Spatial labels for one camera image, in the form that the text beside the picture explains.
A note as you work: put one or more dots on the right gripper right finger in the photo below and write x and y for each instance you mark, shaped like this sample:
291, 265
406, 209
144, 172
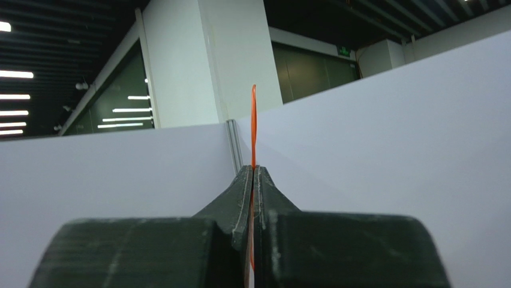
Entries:
296, 248

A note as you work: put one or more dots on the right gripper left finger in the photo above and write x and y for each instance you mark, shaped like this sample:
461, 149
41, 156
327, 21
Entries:
209, 249

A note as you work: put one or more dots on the left aluminium corner post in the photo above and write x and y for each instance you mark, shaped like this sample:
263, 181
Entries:
234, 144

